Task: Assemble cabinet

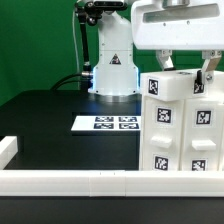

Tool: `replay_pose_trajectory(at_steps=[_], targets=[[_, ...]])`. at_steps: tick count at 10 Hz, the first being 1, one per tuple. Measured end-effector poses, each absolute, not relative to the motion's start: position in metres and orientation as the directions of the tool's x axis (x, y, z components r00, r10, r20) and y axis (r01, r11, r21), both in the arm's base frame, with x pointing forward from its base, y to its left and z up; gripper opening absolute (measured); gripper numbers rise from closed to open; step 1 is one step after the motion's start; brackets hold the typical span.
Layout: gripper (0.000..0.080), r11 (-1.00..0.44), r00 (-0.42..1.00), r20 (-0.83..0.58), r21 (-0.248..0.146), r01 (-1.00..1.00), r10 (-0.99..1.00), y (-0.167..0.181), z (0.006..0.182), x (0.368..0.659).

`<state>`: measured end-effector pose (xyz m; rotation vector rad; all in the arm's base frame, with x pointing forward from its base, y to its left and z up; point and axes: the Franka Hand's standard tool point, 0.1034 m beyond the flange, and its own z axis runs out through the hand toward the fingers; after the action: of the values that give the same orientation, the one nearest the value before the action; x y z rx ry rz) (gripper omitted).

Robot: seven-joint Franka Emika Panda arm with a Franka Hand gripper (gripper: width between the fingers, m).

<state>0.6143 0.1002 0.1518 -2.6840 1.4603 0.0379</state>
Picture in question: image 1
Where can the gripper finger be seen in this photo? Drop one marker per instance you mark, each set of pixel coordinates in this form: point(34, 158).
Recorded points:
point(164, 59)
point(211, 60)

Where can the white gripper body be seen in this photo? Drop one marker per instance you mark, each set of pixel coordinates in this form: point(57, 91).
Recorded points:
point(198, 25)

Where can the white cabinet body box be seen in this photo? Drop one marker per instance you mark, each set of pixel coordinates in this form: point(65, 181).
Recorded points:
point(182, 135)

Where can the white cabinet top block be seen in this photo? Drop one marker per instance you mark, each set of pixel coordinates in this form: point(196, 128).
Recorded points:
point(180, 84)

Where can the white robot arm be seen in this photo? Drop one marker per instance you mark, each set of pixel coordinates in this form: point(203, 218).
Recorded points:
point(115, 75)

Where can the white U-shaped fence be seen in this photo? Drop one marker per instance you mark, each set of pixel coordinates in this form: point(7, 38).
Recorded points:
point(103, 183)

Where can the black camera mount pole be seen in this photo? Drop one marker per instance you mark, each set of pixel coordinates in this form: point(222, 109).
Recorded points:
point(86, 16)

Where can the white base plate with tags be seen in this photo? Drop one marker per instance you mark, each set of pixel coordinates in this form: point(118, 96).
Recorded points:
point(106, 123)

